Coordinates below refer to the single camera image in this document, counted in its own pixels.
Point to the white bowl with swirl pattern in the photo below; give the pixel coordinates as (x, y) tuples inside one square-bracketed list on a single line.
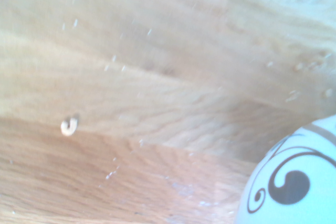
[(302, 155)]

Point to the stray cereal piece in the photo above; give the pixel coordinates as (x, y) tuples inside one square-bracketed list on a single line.
[(67, 127)]

